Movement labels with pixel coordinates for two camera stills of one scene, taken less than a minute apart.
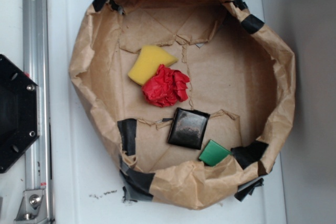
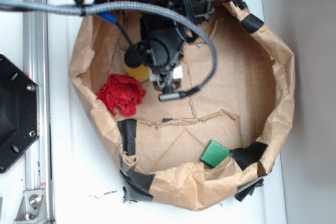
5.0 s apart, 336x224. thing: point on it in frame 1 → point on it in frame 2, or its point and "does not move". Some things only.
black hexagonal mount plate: [20, 112] does not move
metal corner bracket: [33, 209] does not move
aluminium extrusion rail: [36, 66] does not move
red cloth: [166, 87] → [121, 93]
